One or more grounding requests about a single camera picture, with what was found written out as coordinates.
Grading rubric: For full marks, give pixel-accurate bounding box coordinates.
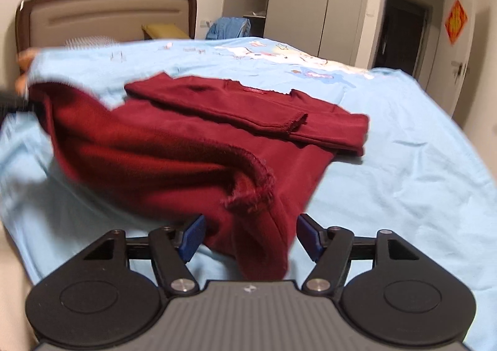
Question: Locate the dark red sweater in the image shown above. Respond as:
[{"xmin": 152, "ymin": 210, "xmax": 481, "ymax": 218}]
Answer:
[{"xmin": 29, "ymin": 73, "xmax": 369, "ymax": 280}]

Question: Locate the blue clothes pile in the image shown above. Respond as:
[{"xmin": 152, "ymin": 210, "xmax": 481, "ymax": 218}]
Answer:
[{"xmin": 206, "ymin": 17, "xmax": 251, "ymax": 40}]

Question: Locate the white bedroom door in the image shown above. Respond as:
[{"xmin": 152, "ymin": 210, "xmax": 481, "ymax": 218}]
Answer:
[{"xmin": 426, "ymin": 0, "xmax": 490, "ymax": 127}]

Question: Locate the person's hand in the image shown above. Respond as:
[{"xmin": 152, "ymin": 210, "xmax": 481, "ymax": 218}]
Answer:
[{"xmin": 14, "ymin": 47, "xmax": 41, "ymax": 96}]

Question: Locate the brown padded headboard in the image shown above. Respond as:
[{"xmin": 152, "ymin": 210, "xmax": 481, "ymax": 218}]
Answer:
[{"xmin": 14, "ymin": 0, "xmax": 197, "ymax": 53}]

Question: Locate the checkered pillow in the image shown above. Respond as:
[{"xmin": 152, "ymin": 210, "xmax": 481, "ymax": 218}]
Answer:
[{"xmin": 65, "ymin": 36, "xmax": 118, "ymax": 49}]

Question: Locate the yellow pillow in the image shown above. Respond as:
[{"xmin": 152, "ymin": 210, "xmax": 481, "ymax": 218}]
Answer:
[{"xmin": 142, "ymin": 23, "xmax": 189, "ymax": 39}]

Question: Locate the red paper door decoration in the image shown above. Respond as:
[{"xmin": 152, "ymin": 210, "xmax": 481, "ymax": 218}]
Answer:
[{"xmin": 444, "ymin": 0, "xmax": 468, "ymax": 45}]

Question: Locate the black door handle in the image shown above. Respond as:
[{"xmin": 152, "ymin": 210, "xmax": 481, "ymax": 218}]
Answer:
[{"xmin": 451, "ymin": 61, "xmax": 467, "ymax": 78}]

